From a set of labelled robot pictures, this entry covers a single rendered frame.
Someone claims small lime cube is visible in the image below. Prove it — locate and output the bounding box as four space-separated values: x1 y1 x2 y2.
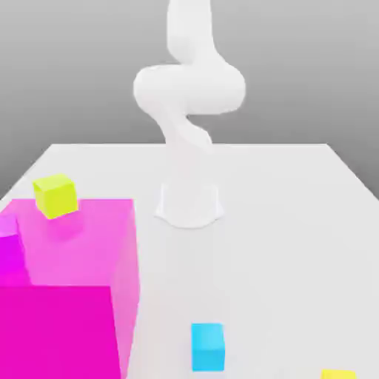
32 173 79 221

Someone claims small cyan cube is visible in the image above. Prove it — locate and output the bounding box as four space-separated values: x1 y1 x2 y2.
190 323 225 372

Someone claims large pink box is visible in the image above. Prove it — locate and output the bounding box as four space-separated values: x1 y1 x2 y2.
0 198 141 379

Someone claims small magenta cube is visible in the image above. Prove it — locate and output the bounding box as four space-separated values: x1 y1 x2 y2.
0 213 32 287

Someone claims small yellow cube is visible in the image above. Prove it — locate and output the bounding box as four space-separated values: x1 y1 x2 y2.
320 369 357 379

